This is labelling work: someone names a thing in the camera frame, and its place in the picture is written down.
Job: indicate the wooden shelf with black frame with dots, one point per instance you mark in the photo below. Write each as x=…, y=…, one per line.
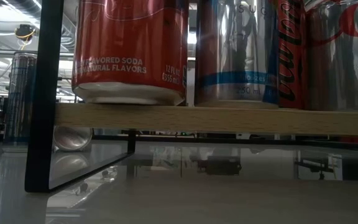
x=197, y=119

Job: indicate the black round ceiling fixture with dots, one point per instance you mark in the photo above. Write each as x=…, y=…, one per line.
x=25, y=31

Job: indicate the teal and white slim can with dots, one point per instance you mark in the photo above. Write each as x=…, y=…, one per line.
x=235, y=56

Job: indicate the bright ceiling light panel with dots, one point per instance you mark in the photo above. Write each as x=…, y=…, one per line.
x=192, y=37

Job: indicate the red Coca-Cola Zero can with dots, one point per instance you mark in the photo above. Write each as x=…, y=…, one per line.
x=291, y=62

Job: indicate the silver Diet Coke can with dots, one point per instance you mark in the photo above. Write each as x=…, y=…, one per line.
x=343, y=68

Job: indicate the long ceiling light strip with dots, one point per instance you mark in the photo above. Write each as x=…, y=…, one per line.
x=67, y=54

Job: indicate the red Fanta can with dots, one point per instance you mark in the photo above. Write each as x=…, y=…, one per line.
x=129, y=37

